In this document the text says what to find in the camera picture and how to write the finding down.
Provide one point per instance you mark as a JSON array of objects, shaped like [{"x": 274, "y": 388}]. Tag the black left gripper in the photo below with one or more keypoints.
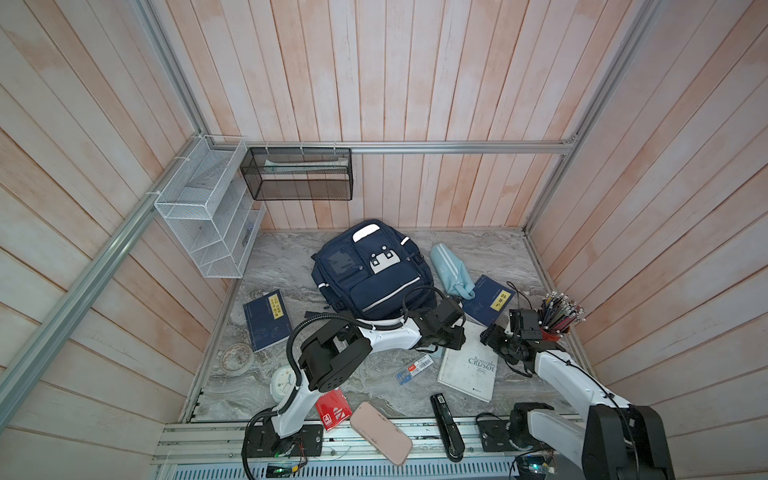
[{"x": 457, "y": 341}]

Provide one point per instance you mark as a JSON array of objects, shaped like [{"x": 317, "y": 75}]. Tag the black mesh wall basket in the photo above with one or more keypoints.
[{"x": 298, "y": 173}]

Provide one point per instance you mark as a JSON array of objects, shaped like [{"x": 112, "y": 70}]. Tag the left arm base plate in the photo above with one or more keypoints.
[{"x": 261, "y": 441}]

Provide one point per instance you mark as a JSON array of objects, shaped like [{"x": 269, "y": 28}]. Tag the mint green alarm clock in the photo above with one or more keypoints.
[{"x": 282, "y": 383}]

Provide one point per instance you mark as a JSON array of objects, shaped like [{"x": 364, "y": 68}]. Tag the pink pencil case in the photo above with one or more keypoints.
[{"x": 381, "y": 433}]

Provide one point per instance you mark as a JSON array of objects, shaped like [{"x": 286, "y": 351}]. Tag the light blue pencil pouch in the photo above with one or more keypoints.
[{"x": 452, "y": 272}]

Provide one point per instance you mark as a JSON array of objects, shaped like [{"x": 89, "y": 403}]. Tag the navy blue backpack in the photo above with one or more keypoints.
[{"x": 373, "y": 271}]

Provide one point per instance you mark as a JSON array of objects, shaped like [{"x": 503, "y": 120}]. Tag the white Crusoe book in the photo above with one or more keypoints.
[{"x": 471, "y": 369}]

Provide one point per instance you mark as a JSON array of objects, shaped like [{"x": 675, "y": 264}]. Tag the black stapler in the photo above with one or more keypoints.
[{"x": 449, "y": 432}]

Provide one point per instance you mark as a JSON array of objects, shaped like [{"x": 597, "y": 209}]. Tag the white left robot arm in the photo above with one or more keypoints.
[{"x": 326, "y": 349}]

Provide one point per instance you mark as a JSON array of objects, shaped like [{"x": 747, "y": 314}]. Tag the red pencil holder with pencils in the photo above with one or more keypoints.
[{"x": 557, "y": 313}]

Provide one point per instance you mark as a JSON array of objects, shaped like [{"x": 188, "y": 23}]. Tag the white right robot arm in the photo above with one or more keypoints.
[{"x": 618, "y": 439}]

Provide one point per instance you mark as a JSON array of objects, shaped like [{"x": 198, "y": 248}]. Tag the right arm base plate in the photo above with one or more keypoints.
[{"x": 494, "y": 434}]

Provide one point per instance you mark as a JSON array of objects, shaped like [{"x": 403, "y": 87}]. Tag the clear tape roll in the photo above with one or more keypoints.
[{"x": 236, "y": 360}]

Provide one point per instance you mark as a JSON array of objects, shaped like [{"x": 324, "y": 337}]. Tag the white wire mesh shelf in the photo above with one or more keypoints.
[{"x": 208, "y": 206}]

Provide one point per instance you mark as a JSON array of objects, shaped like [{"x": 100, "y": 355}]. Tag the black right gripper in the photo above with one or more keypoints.
[{"x": 490, "y": 334}]

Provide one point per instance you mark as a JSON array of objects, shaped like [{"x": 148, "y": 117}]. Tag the blue book with yellow label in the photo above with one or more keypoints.
[{"x": 490, "y": 300}]

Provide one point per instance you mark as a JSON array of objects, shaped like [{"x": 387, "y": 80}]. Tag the red booklet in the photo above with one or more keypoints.
[{"x": 333, "y": 409}]

